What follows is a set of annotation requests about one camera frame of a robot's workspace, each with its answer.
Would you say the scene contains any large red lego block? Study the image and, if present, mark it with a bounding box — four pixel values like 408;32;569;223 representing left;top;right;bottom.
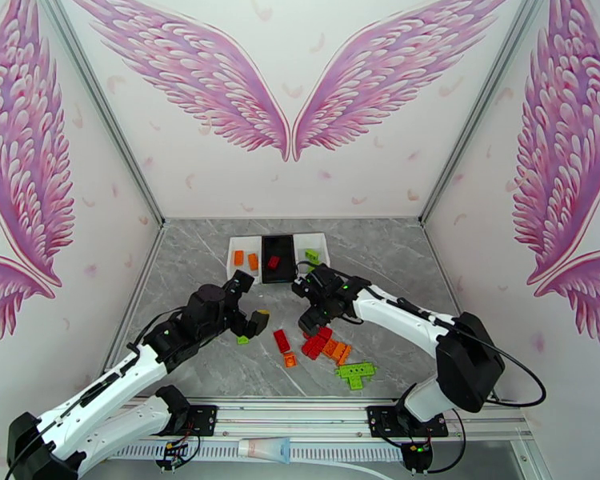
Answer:
301;335;327;362

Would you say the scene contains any white plastic container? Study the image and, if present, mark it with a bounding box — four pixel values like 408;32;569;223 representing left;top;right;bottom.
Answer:
294;232;331;276
226;235;264;286

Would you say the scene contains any long green lego beam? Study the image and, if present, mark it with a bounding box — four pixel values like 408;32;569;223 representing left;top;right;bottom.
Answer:
334;362;379;380

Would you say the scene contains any black plastic container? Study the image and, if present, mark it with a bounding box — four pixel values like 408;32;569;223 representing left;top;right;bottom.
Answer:
261;234;298;286

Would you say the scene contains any aluminum table edge strip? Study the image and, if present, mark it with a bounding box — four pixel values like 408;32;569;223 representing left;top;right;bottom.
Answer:
102;223;167;390
421;222;463;320

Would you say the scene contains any white squeeze tube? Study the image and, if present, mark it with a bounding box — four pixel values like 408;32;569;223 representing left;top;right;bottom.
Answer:
237;437;294;465

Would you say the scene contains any black controller box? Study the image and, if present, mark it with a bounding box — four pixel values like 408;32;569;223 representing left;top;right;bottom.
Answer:
402;441;434;473

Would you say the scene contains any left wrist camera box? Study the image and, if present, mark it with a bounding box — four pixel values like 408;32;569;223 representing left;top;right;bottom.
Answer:
229;270;256;297

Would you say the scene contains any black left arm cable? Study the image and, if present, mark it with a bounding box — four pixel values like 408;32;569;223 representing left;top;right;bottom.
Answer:
5;288;241;480

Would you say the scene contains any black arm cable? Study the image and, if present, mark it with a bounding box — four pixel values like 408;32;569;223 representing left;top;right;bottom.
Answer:
5;288;241;480
294;261;547;407

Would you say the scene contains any aluminum base rail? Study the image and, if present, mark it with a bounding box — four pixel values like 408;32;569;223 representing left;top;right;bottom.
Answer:
119;397;534;442

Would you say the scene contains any white slotted cable tray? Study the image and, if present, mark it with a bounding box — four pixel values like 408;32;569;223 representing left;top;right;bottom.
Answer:
114;439;406;465

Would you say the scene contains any white curved hose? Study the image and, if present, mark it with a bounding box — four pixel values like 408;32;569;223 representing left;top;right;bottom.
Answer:
290;459;396;480

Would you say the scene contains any small wired circuit board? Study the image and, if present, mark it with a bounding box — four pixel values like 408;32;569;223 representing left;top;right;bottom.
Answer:
154;441;189;472

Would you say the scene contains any black base cable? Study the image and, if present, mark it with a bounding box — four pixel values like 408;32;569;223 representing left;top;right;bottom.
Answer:
427;407;470;476

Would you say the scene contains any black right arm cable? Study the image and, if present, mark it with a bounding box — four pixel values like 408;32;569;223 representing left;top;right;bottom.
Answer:
294;261;547;407

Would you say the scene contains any aluminum frame post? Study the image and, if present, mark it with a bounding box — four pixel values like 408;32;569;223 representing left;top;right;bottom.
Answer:
34;0;166;229
418;0;551;229

